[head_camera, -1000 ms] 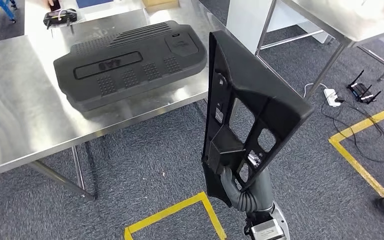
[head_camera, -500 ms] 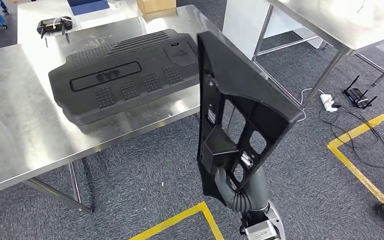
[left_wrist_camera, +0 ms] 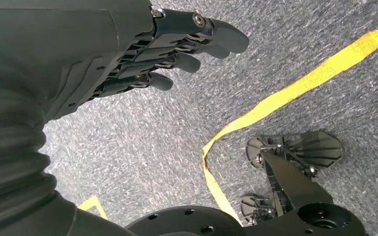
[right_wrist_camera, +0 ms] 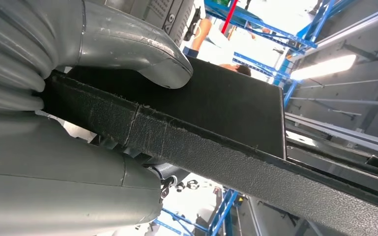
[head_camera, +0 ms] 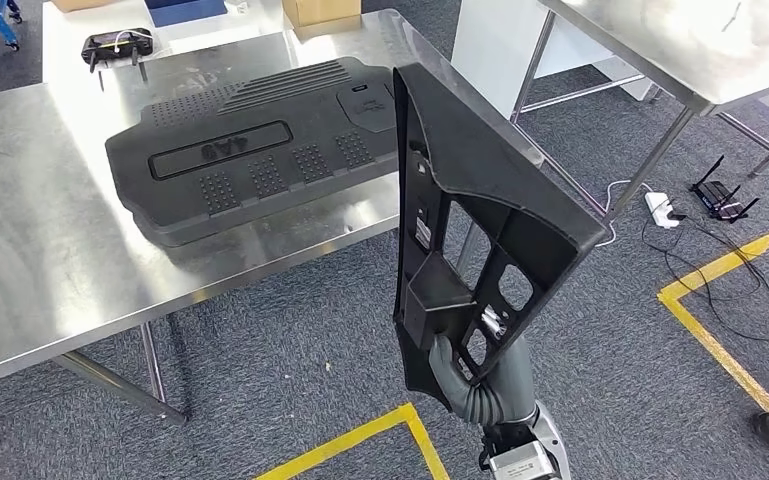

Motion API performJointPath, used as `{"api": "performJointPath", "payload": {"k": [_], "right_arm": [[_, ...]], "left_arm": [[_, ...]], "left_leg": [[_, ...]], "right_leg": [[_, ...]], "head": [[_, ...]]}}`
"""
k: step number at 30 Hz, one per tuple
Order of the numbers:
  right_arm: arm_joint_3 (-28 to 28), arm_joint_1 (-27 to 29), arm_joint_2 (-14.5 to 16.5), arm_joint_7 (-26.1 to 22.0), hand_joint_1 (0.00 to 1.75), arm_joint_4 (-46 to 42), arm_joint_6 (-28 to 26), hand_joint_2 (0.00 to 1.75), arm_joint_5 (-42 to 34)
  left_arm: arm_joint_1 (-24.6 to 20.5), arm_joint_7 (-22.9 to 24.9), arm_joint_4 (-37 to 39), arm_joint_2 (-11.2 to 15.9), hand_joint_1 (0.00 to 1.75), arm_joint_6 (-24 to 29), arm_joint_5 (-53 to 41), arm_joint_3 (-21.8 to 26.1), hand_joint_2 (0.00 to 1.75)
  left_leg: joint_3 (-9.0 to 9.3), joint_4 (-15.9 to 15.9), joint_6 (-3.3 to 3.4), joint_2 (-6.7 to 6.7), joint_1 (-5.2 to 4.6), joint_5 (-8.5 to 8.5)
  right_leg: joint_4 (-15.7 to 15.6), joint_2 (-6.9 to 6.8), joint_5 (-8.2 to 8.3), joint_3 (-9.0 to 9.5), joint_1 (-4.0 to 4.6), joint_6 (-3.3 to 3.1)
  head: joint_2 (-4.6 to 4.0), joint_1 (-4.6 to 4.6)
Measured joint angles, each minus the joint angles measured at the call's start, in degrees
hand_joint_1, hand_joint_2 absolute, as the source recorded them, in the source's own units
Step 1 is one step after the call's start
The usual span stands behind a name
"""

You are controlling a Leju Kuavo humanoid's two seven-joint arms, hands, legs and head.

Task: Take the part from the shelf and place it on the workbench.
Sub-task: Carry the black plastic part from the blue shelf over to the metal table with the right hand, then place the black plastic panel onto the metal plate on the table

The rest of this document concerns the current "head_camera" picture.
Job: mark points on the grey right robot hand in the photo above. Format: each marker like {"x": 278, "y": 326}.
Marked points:
{"x": 520, "y": 384}

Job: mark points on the black plastic frame part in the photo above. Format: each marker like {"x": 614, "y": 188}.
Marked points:
{"x": 490, "y": 166}

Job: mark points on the steel workbench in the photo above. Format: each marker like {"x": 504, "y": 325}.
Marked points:
{"x": 59, "y": 265}

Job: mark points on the yellow floor tape square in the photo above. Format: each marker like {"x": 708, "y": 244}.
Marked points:
{"x": 715, "y": 353}
{"x": 344, "y": 438}

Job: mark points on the white power strip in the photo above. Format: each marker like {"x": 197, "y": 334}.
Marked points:
{"x": 659, "y": 208}

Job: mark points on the black router with antennas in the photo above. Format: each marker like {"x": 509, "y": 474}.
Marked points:
{"x": 722, "y": 199}
{"x": 116, "y": 45}

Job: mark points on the white panel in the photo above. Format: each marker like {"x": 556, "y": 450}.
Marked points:
{"x": 483, "y": 53}

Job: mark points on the steel table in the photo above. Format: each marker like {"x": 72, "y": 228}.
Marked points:
{"x": 656, "y": 40}

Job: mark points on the large black plastic cover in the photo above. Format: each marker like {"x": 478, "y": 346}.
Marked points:
{"x": 178, "y": 199}

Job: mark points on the cardboard box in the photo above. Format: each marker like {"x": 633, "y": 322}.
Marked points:
{"x": 321, "y": 13}
{"x": 86, "y": 4}

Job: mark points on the small white box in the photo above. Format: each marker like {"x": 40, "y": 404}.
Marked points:
{"x": 237, "y": 6}

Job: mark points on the blue box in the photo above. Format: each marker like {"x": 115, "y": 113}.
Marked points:
{"x": 185, "y": 10}

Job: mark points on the white table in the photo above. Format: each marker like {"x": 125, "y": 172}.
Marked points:
{"x": 66, "y": 40}

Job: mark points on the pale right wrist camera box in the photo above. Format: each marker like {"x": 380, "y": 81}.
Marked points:
{"x": 520, "y": 464}

